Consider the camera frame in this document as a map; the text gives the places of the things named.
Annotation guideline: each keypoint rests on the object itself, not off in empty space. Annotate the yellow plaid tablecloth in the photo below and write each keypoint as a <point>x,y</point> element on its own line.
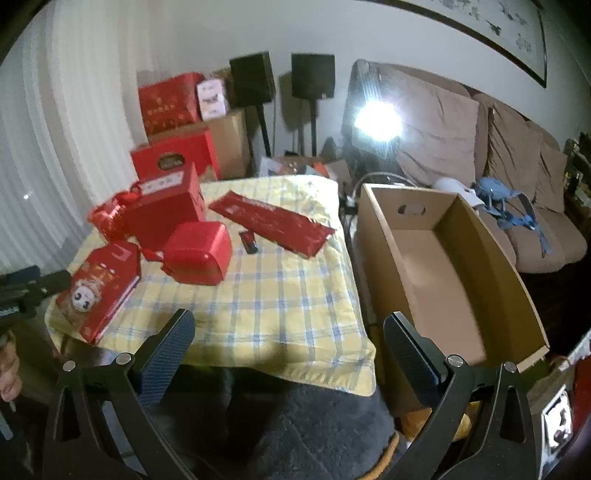
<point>277,314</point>

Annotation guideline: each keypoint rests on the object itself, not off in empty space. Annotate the beige sofa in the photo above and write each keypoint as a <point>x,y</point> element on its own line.
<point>531,230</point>

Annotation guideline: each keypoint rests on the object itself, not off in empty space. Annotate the white curved plastic shell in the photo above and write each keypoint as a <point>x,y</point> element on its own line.
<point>455,187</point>

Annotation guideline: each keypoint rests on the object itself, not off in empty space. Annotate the chrome metal bracket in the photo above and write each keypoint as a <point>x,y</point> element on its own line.
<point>556,420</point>

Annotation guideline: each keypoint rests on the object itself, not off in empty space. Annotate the bright panel lamp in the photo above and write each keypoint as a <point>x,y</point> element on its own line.
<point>376,120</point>

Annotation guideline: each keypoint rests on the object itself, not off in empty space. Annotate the red chocolate gift bag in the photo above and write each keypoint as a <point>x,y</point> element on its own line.
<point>180,154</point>

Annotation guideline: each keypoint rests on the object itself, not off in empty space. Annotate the white pink carton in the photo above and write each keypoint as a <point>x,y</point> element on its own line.
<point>212,98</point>

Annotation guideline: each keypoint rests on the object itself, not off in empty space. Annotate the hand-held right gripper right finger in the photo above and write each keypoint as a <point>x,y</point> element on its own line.
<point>411,350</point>

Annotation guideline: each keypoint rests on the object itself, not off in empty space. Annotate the person's left hand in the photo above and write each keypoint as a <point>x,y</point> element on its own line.
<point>8,376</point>

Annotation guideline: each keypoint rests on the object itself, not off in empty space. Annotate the framed ink painting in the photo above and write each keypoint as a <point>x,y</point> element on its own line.
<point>508,32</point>

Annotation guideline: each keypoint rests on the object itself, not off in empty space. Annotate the black speaker on stand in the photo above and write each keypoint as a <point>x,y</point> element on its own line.
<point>312,74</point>
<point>251,78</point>

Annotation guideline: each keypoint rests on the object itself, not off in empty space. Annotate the cluttered dark shelf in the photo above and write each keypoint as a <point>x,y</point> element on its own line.
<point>579,180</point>

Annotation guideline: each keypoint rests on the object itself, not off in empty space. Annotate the long red packet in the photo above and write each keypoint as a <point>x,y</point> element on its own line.
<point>272,222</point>

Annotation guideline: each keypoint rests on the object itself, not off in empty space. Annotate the clear plastic toy package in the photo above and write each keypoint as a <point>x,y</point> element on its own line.
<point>281,166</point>

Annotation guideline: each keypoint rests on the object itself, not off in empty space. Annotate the brown cardboard box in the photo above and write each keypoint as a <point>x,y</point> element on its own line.
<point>415,277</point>

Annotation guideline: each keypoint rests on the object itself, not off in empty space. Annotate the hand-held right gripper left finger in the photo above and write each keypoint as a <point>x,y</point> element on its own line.
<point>171,350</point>

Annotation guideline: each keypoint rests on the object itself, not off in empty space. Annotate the red rounded gift box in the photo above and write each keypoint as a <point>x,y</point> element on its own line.
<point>198,254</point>

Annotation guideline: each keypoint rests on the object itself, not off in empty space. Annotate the red gold patterned box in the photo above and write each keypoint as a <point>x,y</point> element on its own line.
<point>168,104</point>

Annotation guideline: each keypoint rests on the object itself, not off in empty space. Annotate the red cartoon print gift box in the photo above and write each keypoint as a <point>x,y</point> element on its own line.
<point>101,290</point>

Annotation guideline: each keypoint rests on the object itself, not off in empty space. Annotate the white curtain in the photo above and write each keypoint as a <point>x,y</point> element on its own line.
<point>60,138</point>

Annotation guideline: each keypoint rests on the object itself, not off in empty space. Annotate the small red pouch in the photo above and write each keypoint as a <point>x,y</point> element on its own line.
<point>249,242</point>

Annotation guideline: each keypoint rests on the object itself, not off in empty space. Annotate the red gift box with ribbon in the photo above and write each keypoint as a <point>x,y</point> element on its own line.
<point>161,212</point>

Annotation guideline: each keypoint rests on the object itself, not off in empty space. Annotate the large beige sofa cushion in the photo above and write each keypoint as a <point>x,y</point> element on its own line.
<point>443,134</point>

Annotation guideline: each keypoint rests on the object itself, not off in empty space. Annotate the large closed cardboard carton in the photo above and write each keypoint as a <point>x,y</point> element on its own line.
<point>233,143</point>

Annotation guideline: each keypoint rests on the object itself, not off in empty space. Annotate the grey fuzzy cloth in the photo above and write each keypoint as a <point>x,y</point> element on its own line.
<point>300,429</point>

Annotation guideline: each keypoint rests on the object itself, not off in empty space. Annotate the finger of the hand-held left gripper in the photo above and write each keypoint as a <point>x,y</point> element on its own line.
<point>48,282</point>

